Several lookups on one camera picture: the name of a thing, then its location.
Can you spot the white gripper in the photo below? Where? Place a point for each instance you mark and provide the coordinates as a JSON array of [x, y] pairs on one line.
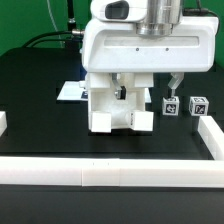
[[147, 36]]

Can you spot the white chair backrest frame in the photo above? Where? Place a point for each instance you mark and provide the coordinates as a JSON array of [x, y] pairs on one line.
[[128, 114]]

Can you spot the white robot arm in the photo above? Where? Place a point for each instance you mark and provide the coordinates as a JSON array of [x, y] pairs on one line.
[[128, 41]]

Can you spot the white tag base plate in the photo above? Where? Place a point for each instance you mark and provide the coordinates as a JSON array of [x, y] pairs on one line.
[[74, 91]]

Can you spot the white right side rail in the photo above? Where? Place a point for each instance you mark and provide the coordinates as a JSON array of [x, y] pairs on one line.
[[213, 136]]

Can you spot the white rail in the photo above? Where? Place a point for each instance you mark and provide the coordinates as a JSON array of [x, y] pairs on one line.
[[213, 136], [111, 172]]

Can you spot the white front rail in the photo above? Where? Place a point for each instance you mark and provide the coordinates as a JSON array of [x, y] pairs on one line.
[[111, 172]]

